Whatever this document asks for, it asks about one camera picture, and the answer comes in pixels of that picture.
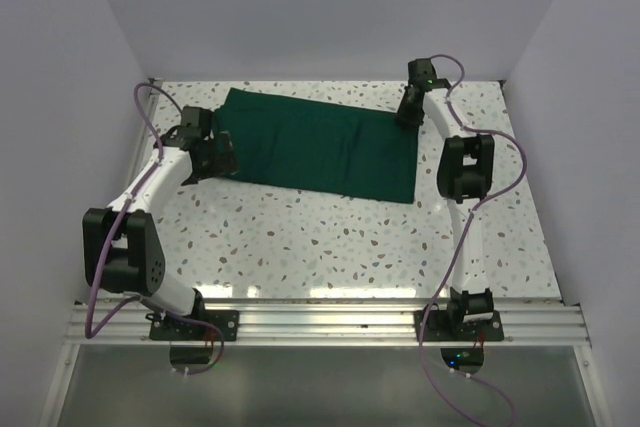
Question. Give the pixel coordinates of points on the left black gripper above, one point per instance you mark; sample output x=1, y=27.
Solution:
x=224, y=162

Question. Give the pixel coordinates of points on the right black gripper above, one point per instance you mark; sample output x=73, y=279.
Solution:
x=410, y=121

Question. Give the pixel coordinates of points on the green surgical cloth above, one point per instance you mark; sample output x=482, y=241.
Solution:
x=322, y=147

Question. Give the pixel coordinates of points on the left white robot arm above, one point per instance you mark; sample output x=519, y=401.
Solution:
x=121, y=245

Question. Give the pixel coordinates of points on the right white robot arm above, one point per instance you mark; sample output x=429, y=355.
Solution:
x=463, y=178

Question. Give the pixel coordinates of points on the aluminium left rail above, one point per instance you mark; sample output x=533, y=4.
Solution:
x=144, y=110

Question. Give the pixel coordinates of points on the aluminium rail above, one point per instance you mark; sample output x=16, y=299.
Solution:
x=144, y=110
x=389, y=322

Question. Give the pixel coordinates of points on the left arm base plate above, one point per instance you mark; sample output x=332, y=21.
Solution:
x=214, y=325

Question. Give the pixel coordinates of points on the aluminium front rail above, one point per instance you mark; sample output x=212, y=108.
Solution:
x=389, y=322

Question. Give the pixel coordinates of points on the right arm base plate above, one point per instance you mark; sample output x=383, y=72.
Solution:
x=439, y=328

